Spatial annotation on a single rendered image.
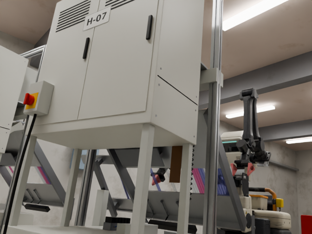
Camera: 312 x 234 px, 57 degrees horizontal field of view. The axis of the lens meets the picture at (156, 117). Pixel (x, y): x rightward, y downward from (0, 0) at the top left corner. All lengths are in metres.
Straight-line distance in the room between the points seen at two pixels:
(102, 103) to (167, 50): 0.31
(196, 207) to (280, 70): 3.54
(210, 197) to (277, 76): 3.88
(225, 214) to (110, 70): 1.03
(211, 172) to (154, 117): 0.41
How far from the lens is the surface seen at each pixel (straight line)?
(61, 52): 1.43
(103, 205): 2.09
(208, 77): 1.35
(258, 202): 2.53
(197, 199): 1.71
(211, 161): 1.23
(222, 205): 1.67
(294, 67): 4.86
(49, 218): 5.03
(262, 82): 5.04
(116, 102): 1.03
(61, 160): 5.06
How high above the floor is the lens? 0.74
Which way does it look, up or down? 18 degrees up
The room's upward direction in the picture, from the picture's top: 6 degrees clockwise
